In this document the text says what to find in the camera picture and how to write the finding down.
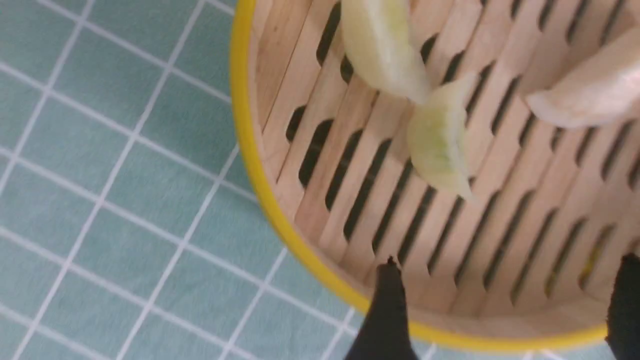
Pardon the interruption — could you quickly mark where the yellow green toy dumpling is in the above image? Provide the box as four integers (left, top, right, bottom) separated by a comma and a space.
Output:
406, 71, 479, 199

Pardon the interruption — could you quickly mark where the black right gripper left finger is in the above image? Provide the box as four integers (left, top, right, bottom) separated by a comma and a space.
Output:
345, 256, 419, 360

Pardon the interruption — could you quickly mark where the white toy dumpling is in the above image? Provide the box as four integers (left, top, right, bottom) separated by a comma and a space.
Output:
525, 27, 640, 129

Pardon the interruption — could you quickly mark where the green checkered tablecloth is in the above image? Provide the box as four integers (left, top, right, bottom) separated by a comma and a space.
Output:
1, 0, 613, 360

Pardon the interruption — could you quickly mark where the bamboo steamer tray yellow rim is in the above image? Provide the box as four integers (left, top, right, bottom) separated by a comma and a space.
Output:
230, 0, 639, 353

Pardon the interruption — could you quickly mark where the pale yellow toy dumpling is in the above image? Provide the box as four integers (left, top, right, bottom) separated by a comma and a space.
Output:
340, 0, 432, 104

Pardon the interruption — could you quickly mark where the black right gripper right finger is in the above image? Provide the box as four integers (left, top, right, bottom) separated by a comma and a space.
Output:
605, 253, 640, 360

